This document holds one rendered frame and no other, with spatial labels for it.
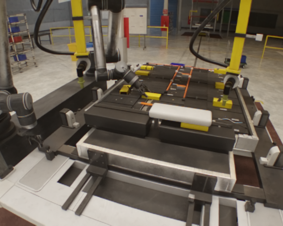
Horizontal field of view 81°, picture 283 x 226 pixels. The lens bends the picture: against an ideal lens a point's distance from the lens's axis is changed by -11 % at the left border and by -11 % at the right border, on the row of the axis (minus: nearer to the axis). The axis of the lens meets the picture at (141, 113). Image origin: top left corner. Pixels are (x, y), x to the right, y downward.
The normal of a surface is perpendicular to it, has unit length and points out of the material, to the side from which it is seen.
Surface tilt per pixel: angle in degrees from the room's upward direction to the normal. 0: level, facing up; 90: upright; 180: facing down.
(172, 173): 90
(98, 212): 0
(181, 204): 0
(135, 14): 90
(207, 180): 90
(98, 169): 0
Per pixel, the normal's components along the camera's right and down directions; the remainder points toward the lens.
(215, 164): 0.00, -0.87
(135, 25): -0.19, 0.48
